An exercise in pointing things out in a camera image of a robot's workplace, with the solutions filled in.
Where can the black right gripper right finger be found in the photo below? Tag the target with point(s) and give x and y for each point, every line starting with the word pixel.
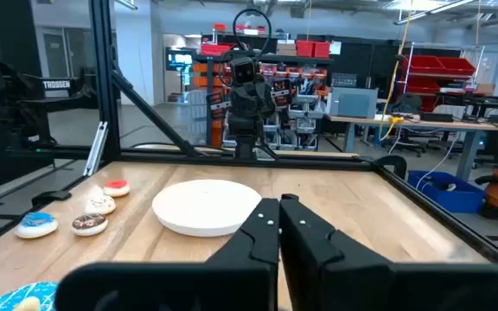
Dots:
pixel 353 285

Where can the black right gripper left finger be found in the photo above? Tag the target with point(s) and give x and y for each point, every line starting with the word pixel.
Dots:
pixel 240 285

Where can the small red iced donut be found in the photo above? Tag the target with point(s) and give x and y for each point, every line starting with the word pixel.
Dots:
pixel 116 188

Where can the small white sprinkled donut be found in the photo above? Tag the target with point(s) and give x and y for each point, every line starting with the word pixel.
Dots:
pixel 100 204

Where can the small chocolate iced donut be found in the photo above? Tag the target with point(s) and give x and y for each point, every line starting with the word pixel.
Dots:
pixel 89 224

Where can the small blue iced donut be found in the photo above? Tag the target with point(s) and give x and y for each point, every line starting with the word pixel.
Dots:
pixel 36 224

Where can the large blue iced donut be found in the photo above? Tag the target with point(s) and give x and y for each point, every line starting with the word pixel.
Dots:
pixel 7 299

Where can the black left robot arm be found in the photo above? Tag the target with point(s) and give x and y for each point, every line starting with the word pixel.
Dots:
pixel 244 140

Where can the black storage shelf rack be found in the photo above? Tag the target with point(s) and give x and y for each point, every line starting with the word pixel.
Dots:
pixel 270 58

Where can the red storage bin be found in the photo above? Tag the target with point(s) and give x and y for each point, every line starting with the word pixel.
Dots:
pixel 321 50
pixel 305 48
pixel 214 49

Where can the brown cardboard box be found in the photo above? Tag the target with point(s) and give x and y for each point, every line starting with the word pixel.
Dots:
pixel 286 48

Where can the lit computer monitor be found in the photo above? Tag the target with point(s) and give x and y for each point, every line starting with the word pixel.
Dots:
pixel 180 60

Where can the white round plate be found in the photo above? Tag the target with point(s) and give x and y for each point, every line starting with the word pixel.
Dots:
pixel 206 207

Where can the grey metal box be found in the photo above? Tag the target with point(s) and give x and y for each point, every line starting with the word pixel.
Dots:
pixel 353 103

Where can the blue plastic bin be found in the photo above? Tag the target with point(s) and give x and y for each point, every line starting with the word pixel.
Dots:
pixel 445 194

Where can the black office chair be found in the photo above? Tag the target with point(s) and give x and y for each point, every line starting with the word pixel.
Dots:
pixel 406 105

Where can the silver metal bar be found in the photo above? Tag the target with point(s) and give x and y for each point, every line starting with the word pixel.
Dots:
pixel 95 151

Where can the wooden workbench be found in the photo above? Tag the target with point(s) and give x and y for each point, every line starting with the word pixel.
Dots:
pixel 448 125

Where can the white rack with red bins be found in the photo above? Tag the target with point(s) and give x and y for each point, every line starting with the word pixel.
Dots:
pixel 437 69

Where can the black Trossen robot station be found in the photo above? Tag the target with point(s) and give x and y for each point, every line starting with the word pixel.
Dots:
pixel 56 84

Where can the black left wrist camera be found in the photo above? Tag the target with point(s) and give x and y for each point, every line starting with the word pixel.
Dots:
pixel 244 71

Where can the black curved corner bracket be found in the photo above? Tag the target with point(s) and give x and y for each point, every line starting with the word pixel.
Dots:
pixel 389 160

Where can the black aluminium table frame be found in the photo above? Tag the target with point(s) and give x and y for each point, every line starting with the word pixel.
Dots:
pixel 104 86

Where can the black frame bracket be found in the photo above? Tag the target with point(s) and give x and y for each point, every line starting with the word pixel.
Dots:
pixel 50 196

